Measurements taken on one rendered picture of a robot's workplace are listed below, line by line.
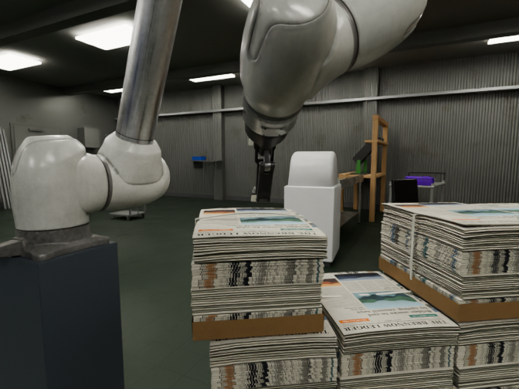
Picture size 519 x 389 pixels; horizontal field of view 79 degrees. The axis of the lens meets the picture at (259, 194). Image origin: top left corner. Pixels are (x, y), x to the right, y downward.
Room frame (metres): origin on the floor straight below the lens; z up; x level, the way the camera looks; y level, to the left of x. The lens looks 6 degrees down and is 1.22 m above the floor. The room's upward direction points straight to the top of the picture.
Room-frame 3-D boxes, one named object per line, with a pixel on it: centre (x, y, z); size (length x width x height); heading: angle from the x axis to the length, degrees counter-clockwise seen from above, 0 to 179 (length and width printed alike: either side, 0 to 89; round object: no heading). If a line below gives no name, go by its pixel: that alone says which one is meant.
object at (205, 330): (0.72, 0.01, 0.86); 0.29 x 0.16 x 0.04; 97
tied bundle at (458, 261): (0.91, -0.58, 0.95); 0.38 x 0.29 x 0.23; 7
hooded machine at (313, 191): (3.87, -0.67, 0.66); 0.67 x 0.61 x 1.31; 156
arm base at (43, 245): (0.75, 0.52, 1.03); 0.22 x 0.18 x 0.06; 154
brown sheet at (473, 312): (0.91, -0.58, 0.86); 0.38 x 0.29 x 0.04; 7
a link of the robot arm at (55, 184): (0.78, 0.50, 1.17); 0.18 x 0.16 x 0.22; 143
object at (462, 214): (0.92, -0.59, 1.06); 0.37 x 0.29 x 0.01; 7
